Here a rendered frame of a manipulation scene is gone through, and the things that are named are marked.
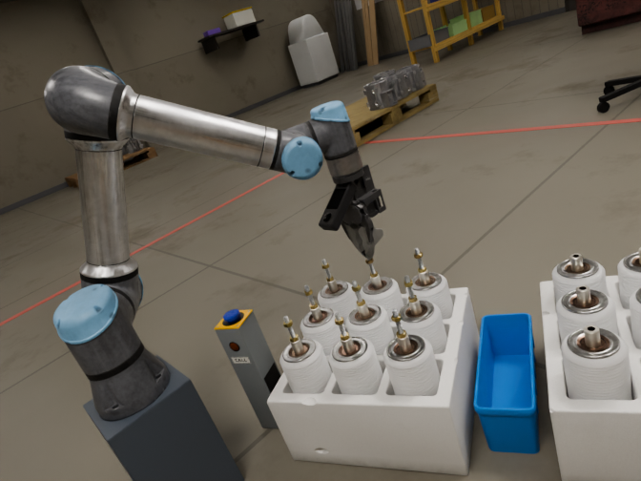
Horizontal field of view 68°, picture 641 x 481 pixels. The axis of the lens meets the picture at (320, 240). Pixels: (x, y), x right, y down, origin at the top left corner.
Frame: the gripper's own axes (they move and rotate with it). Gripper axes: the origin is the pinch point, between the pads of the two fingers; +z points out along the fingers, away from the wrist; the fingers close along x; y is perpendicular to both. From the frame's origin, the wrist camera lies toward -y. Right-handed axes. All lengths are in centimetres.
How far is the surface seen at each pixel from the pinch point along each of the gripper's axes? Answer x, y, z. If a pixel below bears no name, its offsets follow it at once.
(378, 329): -10.0, -11.1, 11.1
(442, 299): -15.2, 5.0, 12.3
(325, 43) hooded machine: 705, 642, -36
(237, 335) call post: 13.2, -32.0, 5.1
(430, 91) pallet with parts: 196, 287, 23
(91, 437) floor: 66, -67, 34
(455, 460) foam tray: -30.3, -19.0, 30.0
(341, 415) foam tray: -12.1, -28.4, 19.6
